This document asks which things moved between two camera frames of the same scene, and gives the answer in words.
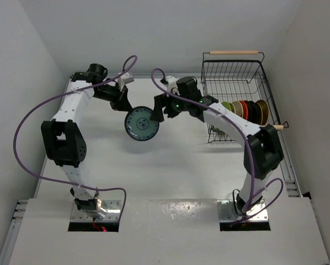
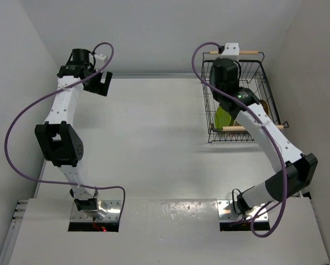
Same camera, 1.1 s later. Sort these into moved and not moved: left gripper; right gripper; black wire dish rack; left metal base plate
Moved: right gripper; left gripper
Not moved: left metal base plate; black wire dish rack
